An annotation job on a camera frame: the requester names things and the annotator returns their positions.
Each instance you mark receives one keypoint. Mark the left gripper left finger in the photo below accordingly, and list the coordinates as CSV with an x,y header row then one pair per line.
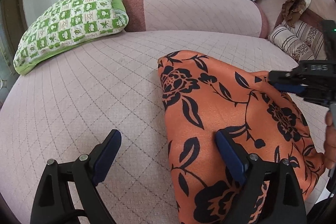
x,y
68,191

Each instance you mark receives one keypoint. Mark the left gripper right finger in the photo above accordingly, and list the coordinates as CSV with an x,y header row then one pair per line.
x,y
283,201

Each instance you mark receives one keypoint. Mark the orange black floral blouse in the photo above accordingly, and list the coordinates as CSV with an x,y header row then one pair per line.
x,y
202,95

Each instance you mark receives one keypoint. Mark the person right hand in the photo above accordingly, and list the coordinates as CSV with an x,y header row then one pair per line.
x,y
330,142

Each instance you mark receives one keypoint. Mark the striped floral cushion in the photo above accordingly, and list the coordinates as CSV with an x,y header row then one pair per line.
x,y
301,42

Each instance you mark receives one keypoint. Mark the pink quilted sofa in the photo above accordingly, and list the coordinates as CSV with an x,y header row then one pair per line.
x,y
69,103

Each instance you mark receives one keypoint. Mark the green white patterned pillow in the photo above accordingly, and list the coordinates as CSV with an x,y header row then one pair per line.
x,y
66,25

